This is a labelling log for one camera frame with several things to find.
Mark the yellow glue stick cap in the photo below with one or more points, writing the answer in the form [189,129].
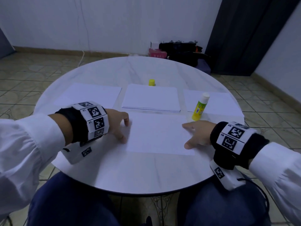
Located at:
[152,82]

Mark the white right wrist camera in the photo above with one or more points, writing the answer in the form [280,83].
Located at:
[228,175]

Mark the black right wristband with markers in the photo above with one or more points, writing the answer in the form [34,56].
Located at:
[237,143]

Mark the blue suitcase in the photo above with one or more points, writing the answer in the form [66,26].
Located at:
[203,66]

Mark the black left wristband with markers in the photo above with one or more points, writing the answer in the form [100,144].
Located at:
[84,122]

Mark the person's right hand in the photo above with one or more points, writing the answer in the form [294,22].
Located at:
[201,134]

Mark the single white paper sheet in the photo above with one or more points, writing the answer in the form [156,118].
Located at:
[157,134]
[151,97]

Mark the person's right forearm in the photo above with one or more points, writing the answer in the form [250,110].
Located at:
[282,176]

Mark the yellow glue stick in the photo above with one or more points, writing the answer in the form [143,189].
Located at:
[200,106]

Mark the pink box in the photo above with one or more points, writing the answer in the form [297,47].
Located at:
[158,53]

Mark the black bag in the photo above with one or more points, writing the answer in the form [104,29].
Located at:
[181,51]

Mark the person's legs in blue jeans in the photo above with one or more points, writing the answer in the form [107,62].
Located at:
[70,204]

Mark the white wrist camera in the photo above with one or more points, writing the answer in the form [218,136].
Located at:
[228,175]
[77,154]

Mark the person's left hand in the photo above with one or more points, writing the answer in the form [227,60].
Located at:
[117,122]

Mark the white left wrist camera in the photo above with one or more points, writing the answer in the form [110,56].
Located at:
[77,154]

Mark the black wristband with markers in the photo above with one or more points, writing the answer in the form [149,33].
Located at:
[84,122]
[237,143]

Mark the black wardrobe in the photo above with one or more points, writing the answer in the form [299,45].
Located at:
[247,33]

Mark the grey door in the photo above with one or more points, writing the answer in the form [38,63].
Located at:
[5,44]

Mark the white paper stack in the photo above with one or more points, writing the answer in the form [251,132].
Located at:
[223,103]
[91,95]

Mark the person's left forearm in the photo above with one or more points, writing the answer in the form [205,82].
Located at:
[26,157]

